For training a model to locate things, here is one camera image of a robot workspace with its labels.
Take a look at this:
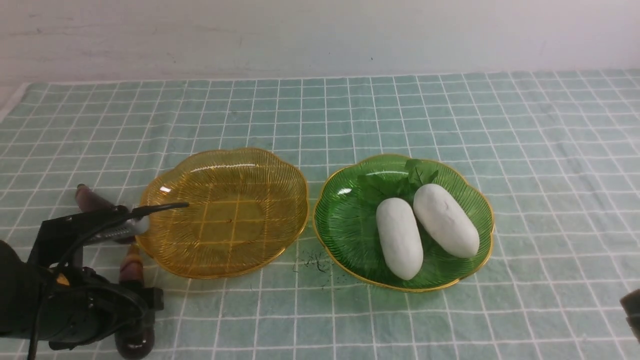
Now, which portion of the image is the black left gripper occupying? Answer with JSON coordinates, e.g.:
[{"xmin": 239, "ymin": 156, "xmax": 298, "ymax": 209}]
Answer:
[{"xmin": 27, "ymin": 205, "xmax": 165, "ymax": 351}]

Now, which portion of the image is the purple eggplant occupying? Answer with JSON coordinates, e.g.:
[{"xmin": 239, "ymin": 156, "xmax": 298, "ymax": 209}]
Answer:
[
  {"xmin": 75, "ymin": 183, "xmax": 136, "ymax": 245},
  {"xmin": 114, "ymin": 244, "xmax": 155, "ymax": 360}
]

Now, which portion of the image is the green ribbed glass plate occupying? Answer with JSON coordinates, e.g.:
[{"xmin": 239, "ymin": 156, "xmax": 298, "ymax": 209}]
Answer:
[{"xmin": 313, "ymin": 153, "xmax": 495, "ymax": 293}]

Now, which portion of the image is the white radish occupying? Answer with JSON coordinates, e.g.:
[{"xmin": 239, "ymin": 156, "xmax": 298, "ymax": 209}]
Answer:
[
  {"xmin": 358, "ymin": 174, "xmax": 424, "ymax": 281},
  {"xmin": 404, "ymin": 159, "xmax": 480, "ymax": 259}
]

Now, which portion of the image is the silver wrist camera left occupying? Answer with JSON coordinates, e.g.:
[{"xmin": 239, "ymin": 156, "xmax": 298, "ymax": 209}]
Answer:
[{"xmin": 84, "ymin": 216, "xmax": 150, "ymax": 246}]

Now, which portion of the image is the amber ribbed glass plate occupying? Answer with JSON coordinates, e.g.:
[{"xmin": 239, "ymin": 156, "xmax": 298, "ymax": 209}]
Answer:
[{"xmin": 135, "ymin": 147, "xmax": 309, "ymax": 280}]

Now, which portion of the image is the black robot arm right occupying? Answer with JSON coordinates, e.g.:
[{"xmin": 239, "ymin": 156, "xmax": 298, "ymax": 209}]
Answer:
[{"xmin": 619, "ymin": 289, "xmax": 640, "ymax": 343}]

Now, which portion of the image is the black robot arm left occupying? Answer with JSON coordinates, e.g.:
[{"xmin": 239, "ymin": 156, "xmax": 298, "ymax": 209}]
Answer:
[{"xmin": 0, "ymin": 205, "xmax": 164, "ymax": 360}]

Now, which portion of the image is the black camera cable left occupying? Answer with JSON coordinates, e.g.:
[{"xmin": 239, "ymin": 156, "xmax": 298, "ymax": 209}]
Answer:
[{"xmin": 27, "ymin": 201, "xmax": 190, "ymax": 360}]

